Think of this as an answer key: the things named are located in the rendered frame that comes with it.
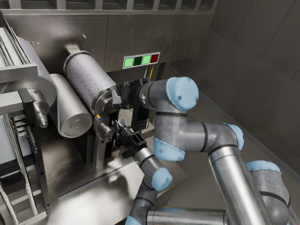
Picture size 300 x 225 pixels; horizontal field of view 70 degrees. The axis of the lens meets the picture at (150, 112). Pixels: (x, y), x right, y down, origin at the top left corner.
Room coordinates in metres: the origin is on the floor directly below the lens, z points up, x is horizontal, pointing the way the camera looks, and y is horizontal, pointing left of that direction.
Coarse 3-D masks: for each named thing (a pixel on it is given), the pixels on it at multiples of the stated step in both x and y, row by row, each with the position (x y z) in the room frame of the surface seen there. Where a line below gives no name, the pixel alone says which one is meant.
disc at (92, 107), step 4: (104, 88) 0.58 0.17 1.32; (108, 88) 0.59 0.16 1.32; (112, 88) 0.60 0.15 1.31; (116, 88) 0.61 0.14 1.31; (100, 92) 0.57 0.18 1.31; (104, 92) 0.58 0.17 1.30; (96, 96) 0.56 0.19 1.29; (92, 100) 0.55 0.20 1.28; (96, 100) 0.56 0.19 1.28; (92, 104) 0.55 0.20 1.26; (92, 108) 0.55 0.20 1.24; (92, 112) 0.55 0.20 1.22; (96, 112) 0.56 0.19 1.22; (116, 112) 0.63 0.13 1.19
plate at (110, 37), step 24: (0, 24) 0.64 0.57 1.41; (24, 24) 0.70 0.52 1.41; (48, 24) 0.76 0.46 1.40; (72, 24) 0.82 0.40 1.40; (96, 24) 0.90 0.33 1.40; (120, 24) 0.99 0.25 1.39; (144, 24) 1.09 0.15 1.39; (168, 24) 1.21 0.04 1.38; (192, 24) 1.36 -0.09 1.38; (48, 48) 0.75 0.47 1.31; (72, 48) 0.82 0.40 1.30; (96, 48) 0.91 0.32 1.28; (120, 48) 1.00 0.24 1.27; (144, 48) 1.11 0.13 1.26; (168, 48) 1.25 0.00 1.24; (192, 48) 1.42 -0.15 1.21; (48, 72) 0.74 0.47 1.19
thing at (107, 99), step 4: (108, 96) 0.59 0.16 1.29; (104, 100) 0.57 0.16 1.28; (108, 100) 0.57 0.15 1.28; (112, 100) 0.59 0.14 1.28; (100, 104) 0.57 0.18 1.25; (104, 104) 0.56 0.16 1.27; (108, 104) 0.57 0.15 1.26; (104, 108) 0.56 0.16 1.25; (108, 108) 0.58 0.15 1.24; (112, 108) 0.59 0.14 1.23; (104, 112) 0.57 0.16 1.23; (108, 112) 0.58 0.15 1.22; (112, 112) 0.59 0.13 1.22
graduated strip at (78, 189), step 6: (132, 162) 0.63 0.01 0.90; (120, 168) 0.58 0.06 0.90; (126, 168) 0.59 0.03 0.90; (108, 174) 0.53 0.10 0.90; (114, 174) 0.54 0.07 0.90; (96, 180) 0.49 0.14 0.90; (84, 186) 0.45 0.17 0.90; (66, 192) 0.40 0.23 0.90; (72, 192) 0.41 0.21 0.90; (60, 198) 0.37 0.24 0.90
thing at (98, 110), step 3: (111, 90) 0.60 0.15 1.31; (114, 90) 0.61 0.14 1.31; (105, 93) 0.58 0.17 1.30; (108, 93) 0.59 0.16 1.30; (111, 93) 0.60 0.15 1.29; (102, 96) 0.57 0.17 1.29; (105, 96) 0.58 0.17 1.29; (99, 99) 0.57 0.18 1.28; (102, 99) 0.58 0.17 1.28; (96, 102) 0.56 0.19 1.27; (99, 102) 0.57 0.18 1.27; (96, 105) 0.56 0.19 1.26; (99, 105) 0.57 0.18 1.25; (96, 108) 0.56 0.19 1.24; (99, 108) 0.57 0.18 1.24; (96, 111) 0.56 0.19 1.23; (99, 111) 0.57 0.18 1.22; (102, 111) 0.58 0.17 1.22
